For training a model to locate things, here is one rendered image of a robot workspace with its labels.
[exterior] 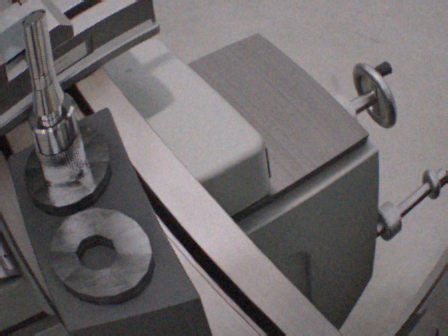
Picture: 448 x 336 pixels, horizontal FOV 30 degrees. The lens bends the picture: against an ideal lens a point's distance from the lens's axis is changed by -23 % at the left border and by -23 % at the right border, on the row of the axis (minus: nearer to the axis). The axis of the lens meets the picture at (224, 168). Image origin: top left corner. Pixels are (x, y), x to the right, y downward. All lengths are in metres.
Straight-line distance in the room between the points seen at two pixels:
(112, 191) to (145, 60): 0.58
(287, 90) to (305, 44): 1.19
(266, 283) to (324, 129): 0.44
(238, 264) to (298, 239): 0.39
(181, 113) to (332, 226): 0.27
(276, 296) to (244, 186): 0.32
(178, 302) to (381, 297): 1.34
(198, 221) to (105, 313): 0.32
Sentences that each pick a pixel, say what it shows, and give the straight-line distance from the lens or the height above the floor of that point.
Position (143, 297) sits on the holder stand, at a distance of 0.71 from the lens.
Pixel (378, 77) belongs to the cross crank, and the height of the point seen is 0.67.
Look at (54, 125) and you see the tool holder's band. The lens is 0.73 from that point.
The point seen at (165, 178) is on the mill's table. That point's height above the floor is 0.92.
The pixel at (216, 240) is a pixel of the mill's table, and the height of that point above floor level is 0.92.
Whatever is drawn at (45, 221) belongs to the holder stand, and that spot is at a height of 1.10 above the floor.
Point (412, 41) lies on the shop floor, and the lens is 2.64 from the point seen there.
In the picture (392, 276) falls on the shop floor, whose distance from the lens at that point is 2.05.
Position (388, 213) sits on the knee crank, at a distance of 1.48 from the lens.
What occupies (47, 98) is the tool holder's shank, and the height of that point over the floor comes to 1.21.
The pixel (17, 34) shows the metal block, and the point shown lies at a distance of 1.13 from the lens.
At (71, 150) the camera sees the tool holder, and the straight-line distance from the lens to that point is 0.76.
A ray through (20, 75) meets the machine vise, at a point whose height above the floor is 0.98.
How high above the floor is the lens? 1.67
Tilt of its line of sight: 47 degrees down
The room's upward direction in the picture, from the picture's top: 10 degrees counter-clockwise
